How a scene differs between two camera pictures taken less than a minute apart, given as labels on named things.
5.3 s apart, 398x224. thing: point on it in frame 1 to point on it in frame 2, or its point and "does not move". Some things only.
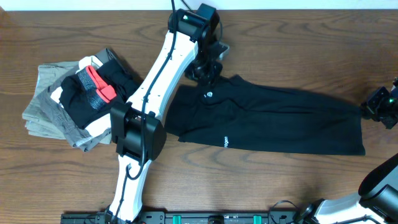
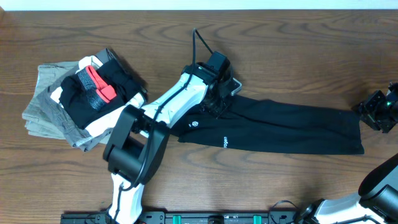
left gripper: (203, 72) to (217, 104)
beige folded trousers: (37, 119) does not move
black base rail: (180, 218) does not move
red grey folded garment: (97, 92) does not move
